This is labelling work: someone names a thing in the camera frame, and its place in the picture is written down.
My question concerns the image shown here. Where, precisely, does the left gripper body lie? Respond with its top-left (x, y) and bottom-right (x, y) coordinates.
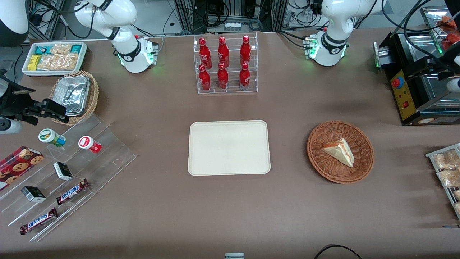
top-left (437, 43), bottom-right (460, 93)

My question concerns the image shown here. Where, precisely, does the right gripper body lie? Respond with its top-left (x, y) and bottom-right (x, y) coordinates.
top-left (0, 72), bottom-right (38, 134)

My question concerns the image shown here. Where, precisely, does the triangular sandwich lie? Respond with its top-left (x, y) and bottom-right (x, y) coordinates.
top-left (321, 138), bottom-right (355, 168)

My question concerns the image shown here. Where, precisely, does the light wicker basket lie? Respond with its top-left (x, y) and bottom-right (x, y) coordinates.
top-left (50, 70), bottom-right (100, 126)

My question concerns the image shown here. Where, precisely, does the tray of packaged snacks right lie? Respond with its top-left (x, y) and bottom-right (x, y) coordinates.
top-left (425, 143), bottom-right (460, 220)

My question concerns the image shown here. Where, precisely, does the round brown wicker basket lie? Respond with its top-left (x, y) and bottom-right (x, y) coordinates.
top-left (307, 121), bottom-right (375, 184)

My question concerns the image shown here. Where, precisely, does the cream rectangular tray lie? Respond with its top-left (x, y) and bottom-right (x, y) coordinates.
top-left (188, 120), bottom-right (271, 176)

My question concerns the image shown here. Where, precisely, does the red sausage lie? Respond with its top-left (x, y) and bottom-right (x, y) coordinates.
top-left (441, 30), bottom-right (460, 51)

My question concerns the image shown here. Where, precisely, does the steel warmer pan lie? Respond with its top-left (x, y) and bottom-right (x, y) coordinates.
top-left (420, 74), bottom-right (457, 104)

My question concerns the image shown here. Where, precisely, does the aluminium foil containers stack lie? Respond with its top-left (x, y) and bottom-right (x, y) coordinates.
top-left (60, 75), bottom-right (91, 116)

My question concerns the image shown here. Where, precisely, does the green lid snack cup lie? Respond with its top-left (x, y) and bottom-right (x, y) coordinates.
top-left (38, 128), bottom-right (66, 147)

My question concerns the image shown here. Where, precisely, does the black food warmer appliance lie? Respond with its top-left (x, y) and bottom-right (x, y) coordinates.
top-left (373, 6), bottom-right (460, 126)

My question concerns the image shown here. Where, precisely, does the clear bag of crackers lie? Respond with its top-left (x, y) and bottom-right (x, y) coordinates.
top-left (37, 53), bottom-right (79, 71)
top-left (50, 44), bottom-right (72, 55)

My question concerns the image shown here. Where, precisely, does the red lid snack cup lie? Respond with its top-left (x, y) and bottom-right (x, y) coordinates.
top-left (78, 136), bottom-right (102, 154)

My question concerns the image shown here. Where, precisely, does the white rectangular snack bin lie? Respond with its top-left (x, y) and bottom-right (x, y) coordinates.
top-left (22, 41), bottom-right (89, 78)

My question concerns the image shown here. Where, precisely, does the small black box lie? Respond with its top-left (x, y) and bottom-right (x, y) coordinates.
top-left (21, 186), bottom-right (46, 203)
top-left (53, 162), bottom-right (73, 181)

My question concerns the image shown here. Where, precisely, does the red cookie box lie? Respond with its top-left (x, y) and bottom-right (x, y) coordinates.
top-left (0, 146), bottom-right (45, 191)

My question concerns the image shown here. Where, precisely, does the clear acrylic stepped display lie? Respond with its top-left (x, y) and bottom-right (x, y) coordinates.
top-left (0, 113), bottom-right (137, 242)

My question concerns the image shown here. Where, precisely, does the Snickers chocolate bar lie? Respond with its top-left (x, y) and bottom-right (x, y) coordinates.
top-left (56, 179), bottom-right (90, 206)
top-left (20, 208), bottom-right (58, 235)

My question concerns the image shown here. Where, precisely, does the red cola bottle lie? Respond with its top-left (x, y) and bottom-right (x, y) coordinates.
top-left (199, 38), bottom-right (213, 69)
top-left (199, 64), bottom-right (212, 91)
top-left (240, 35), bottom-right (252, 67)
top-left (217, 63), bottom-right (229, 90)
top-left (217, 36), bottom-right (230, 68)
top-left (239, 63), bottom-right (251, 90)

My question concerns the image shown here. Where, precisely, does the clear acrylic bottle rack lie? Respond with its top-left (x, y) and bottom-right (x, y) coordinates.
top-left (193, 32), bottom-right (258, 95)

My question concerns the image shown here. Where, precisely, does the black looped cable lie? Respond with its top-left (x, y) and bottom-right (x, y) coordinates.
top-left (314, 244), bottom-right (362, 259)

